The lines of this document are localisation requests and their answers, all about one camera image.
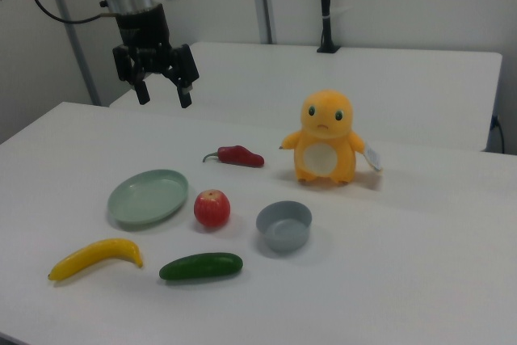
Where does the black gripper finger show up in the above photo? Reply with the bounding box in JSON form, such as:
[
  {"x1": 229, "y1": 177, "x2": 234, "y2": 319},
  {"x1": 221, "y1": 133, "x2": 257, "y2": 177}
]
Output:
[
  {"x1": 111, "y1": 43, "x2": 151, "y2": 106},
  {"x1": 163, "y1": 43, "x2": 201, "y2": 109}
]

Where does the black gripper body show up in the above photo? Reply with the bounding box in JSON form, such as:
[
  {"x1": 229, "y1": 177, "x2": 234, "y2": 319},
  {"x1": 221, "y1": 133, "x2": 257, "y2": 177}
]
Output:
[{"x1": 115, "y1": 3, "x2": 174, "y2": 76}]

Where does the red tomato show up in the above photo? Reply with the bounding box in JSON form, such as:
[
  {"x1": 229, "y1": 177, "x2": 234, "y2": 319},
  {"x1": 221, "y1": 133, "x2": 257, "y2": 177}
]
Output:
[{"x1": 194, "y1": 188, "x2": 232, "y2": 229}]

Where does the grey bowl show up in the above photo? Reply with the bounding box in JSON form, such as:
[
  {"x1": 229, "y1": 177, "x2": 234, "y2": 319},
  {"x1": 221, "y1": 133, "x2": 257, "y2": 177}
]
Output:
[{"x1": 255, "y1": 200, "x2": 314, "y2": 252}]

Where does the red chili pepper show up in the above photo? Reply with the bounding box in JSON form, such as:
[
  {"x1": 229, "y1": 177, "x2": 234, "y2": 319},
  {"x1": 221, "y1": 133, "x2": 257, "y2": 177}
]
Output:
[{"x1": 202, "y1": 145, "x2": 266, "y2": 168}]

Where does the pale green plate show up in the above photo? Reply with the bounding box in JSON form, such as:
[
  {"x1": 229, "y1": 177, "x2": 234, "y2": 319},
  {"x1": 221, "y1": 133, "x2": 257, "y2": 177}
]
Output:
[{"x1": 107, "y1": 169, "x2": 190, "y2": 225}]

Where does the orange plush toy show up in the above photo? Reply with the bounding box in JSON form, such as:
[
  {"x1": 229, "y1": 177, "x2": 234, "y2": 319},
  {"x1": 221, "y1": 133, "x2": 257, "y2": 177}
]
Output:
[{"x1": 280, "y1": 90, "x2": 367, "y2": 185}]

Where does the yellow banana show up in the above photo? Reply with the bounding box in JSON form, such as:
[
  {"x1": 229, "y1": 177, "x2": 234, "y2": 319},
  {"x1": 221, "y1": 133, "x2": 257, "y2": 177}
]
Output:
[{"x1": 48, "y1": 238, "x2": 145, "y2": 281}]

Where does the green cucumber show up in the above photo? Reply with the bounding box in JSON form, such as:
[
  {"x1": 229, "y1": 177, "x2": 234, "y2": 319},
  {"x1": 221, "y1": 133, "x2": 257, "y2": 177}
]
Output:
[{"x1": 158, "y1": 252, "x2": 245, "y2": 281}]

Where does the white plush toy tag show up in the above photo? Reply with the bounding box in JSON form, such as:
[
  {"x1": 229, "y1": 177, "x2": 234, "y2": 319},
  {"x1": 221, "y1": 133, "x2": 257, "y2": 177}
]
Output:
[{"x1": 362, "y1": 141, "x2": 385, "y2": 173}]

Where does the grey frame post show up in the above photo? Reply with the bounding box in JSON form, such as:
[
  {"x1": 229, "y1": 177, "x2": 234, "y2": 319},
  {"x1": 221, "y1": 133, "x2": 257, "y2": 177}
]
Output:
[
  {"x1": 255, "y1": 0, "x2": 279, "y2": 44},
  {"x1": 53, "y1": 0, "x2": 103, "y2": 107}
]

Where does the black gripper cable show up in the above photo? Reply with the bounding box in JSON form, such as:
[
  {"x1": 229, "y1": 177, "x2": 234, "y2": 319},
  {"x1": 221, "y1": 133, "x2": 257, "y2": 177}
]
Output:
[{"x1": 31, "y1": 0, "x2": 120, "y2": 24}]

